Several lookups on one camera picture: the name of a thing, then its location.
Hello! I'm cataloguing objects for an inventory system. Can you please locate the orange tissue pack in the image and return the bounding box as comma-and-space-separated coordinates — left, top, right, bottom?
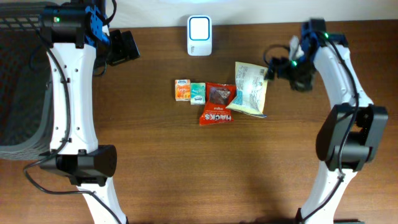
175, 79, 191, 101

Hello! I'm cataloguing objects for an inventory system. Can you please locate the green tissue pack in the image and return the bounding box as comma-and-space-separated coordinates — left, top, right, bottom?
190, 83, 206, 105

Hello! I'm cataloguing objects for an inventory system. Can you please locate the red Hacks candy bag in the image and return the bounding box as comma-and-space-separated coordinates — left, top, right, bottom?
199, 83, 236, 126

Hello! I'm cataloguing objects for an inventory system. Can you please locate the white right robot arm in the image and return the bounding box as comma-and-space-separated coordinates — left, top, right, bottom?
266, 18, 388, 224

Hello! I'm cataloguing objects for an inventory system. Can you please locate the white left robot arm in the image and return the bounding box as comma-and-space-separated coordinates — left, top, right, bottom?
37, 1, 139, 223

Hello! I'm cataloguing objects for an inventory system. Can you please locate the white barcode scanner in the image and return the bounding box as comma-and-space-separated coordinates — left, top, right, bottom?
187, 15, 213, 57

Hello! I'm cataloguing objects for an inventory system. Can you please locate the dark grey plastic basket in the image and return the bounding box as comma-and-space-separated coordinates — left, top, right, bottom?
1, 1, 53, 161

